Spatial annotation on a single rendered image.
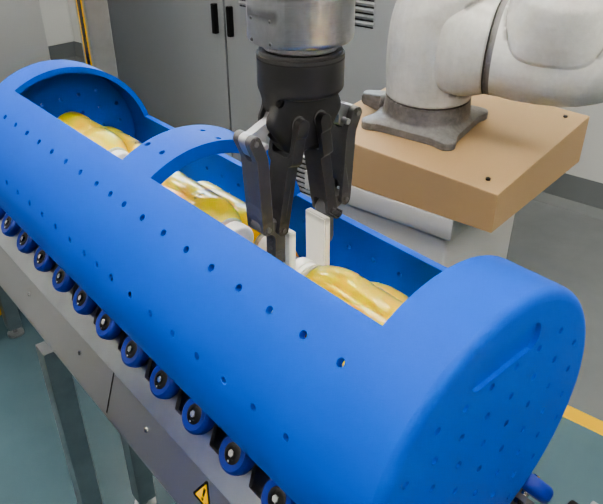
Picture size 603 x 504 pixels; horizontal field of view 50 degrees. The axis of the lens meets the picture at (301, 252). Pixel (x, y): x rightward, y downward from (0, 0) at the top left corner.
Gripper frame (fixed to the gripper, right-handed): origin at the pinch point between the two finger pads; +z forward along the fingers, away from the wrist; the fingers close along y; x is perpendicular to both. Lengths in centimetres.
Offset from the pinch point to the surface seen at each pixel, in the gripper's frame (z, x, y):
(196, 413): 19.9, -6.0, 10.4
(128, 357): 20.9, -21.0, 11.2
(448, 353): -4.9, 22.9, 6.5
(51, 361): 56, -72, 8
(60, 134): -3.6, -37.6, 8.2
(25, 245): 20, -57, 11
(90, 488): 97, -72, 6
